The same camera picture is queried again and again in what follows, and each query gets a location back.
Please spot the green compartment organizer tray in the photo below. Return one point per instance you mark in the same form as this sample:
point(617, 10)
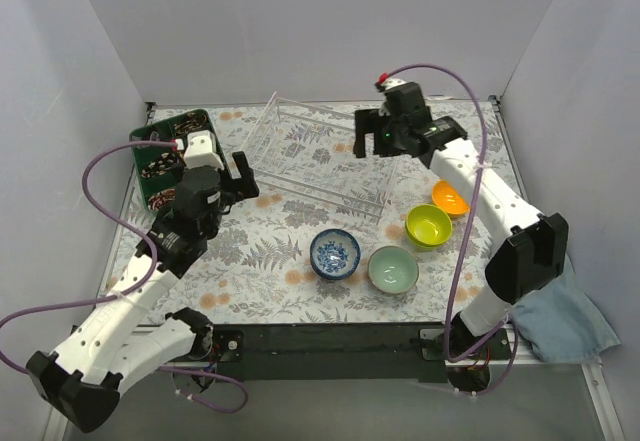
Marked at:
point(160, 169)

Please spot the pale green ceramic bowl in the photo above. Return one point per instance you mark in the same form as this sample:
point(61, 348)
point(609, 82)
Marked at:
point(393, 270)

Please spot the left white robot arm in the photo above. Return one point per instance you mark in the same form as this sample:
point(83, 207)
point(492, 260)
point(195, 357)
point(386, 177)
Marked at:
point(86, 375)

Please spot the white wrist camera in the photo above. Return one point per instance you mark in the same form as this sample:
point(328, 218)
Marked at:
point(384, 84)
point(199, 149)

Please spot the blue patterned white bowl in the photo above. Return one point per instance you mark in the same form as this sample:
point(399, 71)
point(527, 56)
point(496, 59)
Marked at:
point(335, 254)

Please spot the white wire dish rack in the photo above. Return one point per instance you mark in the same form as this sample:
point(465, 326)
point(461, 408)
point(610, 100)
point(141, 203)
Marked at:
point(308, 150)

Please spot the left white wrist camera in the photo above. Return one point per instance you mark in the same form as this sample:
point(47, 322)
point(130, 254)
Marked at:
point(199, 149)

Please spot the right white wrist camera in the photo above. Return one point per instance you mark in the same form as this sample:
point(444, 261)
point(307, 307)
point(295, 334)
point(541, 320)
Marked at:
point(384, 84)

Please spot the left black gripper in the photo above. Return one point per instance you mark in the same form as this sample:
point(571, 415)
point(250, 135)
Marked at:
point(234, 187)

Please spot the lime green bowl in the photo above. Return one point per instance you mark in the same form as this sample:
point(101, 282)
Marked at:
point(428, 226)

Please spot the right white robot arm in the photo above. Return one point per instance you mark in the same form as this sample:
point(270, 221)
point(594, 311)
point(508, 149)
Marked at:
point(527, 247)

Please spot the blue cloth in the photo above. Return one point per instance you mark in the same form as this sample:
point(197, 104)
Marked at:
point(561, 322)

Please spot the orange bowl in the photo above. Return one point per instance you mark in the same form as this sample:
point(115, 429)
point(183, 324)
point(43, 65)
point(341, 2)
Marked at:
point(447, 199)

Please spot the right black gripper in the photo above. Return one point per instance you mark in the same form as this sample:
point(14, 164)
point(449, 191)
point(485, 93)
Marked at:
point(373, 134)

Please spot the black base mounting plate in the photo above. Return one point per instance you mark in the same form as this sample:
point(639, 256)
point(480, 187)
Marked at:
point(343, 351)

